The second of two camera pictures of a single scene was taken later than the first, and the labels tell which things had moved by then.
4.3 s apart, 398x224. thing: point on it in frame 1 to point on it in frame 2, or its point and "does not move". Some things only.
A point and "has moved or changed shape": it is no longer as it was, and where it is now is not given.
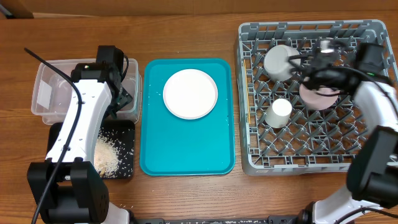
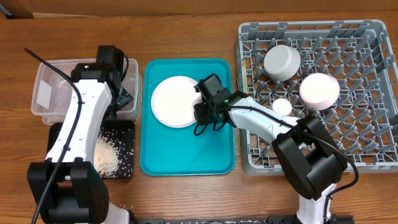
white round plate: x=190 y=94 has moved or changed shape
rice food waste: x=114 y=152 does not move
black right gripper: x=320 y=60 to x=198 y=109
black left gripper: x=125 y=98 does not move
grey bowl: x=276 y=62 does not move
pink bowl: x=317 y=101 does not move
